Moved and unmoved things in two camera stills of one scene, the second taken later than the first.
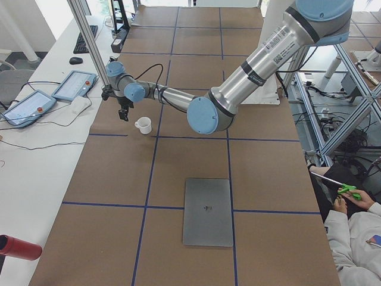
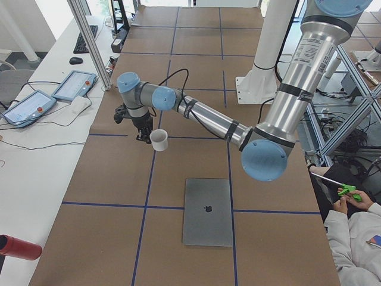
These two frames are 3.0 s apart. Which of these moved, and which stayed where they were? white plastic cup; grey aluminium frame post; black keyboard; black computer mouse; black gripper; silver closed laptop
Moved: white plastic cup; black gripper
Stayed: black computer mouse; grey aluminium frame post; black keyboard; silver closed laptop
